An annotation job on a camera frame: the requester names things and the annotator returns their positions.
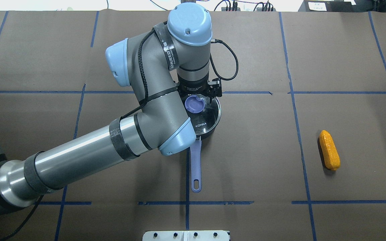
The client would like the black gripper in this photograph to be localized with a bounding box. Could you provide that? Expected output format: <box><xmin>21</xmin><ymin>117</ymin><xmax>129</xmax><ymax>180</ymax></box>
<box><xmin>177</xmin><ymin>78</ymin><xmax>222</xmax><ymax>98</ymax></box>

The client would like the glass lid with purple knob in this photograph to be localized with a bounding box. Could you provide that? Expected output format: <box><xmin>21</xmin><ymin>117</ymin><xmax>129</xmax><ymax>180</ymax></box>
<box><xmin>183</xmin><ymin>94</ymin><xmax>221</xmax><ymax>139</ymax></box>

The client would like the yellow toy corn cob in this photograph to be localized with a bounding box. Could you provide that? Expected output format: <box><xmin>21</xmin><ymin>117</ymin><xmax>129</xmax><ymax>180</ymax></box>
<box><xmin>319</xmin><ymin>130</ymin><xmax>341</xmax><ymax>171</ymax></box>

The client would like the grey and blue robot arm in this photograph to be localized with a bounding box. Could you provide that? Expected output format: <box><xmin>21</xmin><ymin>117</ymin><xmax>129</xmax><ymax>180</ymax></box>
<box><xmin>0</xmin><ymin>2</ymin><xmax>213</xmax><ymax>215</ymax></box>

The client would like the black power strip with plugs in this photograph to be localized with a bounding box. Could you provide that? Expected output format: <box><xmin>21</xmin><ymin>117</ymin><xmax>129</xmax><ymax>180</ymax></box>
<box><xmin>214</xmin><ymin>0</ymin><xmax>277</xmax><ymax>12</ymax></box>

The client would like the black box with white label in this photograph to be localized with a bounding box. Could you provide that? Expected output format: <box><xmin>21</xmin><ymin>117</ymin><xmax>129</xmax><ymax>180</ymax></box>
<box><xmin>298</xmin><ymin>0</ymin><xmax>355</xmax><ymax>12</ymax></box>

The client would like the dark pot with purple handle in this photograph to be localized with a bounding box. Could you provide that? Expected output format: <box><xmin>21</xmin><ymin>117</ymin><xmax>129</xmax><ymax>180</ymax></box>
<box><xmin>186</xmin><ymin>96</ymin><xmax>221</xmax><ymax>193</ymax></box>

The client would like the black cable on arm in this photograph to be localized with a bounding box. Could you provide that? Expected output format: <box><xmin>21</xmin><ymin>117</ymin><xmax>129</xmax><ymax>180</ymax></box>
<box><xmin>210</xmin><ymin>39</ymin><xmax>239</xmax><ymax>81</ymax></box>

